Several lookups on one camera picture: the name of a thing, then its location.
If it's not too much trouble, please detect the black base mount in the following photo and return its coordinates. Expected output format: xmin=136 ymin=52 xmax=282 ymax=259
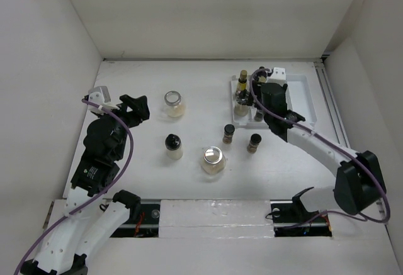
xmin=265 ymin=187 xmax=315 ymax=224
xmin=112 ymin=190 xmax=141 ymax=225

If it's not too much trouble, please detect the silver-lid glass jar front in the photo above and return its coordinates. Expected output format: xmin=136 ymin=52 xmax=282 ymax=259
xmin=200 ymin=146 xmax=227 ymax=176

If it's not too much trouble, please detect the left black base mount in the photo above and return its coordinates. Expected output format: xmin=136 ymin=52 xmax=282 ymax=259
xmin=112 ymin=190 xmax=141 ymax=225

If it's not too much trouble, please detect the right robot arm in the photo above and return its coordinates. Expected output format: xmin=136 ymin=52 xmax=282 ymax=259
xmin=250 ymin=82 xmax=388 ymax=221

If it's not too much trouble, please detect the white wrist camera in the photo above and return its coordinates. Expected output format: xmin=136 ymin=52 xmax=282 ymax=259
xmin=267 ymin=67 xmax=287 ymax=86
xmin=88 ymin=86 xmax=116 ymax=114

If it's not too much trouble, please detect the black-dome white powder shaker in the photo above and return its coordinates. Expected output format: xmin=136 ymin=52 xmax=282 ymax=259
xmin=164 ymin=133 xmax=183 ymax=160

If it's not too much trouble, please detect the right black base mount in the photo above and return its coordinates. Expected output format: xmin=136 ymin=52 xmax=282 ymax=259
xmin=265 ymin=187 xmax=315 ymax=224

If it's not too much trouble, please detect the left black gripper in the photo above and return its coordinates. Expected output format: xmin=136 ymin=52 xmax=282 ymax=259
xmin=98 ymin=94 xmax=149 ymax=159

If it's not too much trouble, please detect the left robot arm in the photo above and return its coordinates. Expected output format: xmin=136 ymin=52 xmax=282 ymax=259
xmin=14 ymin=92 xmax=150 ymax=274

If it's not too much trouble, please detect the black-cap spice jar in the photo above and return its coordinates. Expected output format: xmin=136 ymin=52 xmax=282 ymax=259
xmin=222 ymin=124 xmax=235 ymax=144
xmin=247 ymin=133 xmax=262 ymax=154

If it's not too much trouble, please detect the silver-rim glass jar back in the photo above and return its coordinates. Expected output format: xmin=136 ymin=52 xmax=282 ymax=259
xmin=164 ymin=91 xmax=186 ymax=118

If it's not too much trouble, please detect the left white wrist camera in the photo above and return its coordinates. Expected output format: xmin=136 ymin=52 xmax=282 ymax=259
xmin=88 ymin=86 xmax=116 ymax=114

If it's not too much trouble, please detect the small dark pepper jar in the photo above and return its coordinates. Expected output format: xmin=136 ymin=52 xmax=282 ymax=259
xmin=254 ymin=109 xmax=264 ymax=122

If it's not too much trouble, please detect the white divided tray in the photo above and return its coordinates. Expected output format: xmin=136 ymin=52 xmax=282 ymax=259
xmin=230 ymin=74 xmax=317 ymax=129

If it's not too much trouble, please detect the metal rail front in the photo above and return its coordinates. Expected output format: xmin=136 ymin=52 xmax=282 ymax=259
xmin=112 ymin=199 xmax=332 ymax=239

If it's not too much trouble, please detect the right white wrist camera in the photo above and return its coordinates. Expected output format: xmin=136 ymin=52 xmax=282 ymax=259
xmin=267 ymin=67 xmax=287 ymax=86

